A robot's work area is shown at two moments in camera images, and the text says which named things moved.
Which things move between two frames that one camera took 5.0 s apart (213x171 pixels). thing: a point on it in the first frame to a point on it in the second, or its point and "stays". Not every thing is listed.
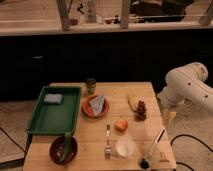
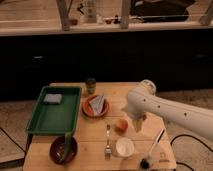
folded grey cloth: x=97 y=104 stays
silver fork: x=107 y=151 stays
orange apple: x=121 y=125 stays
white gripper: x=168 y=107 to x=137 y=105
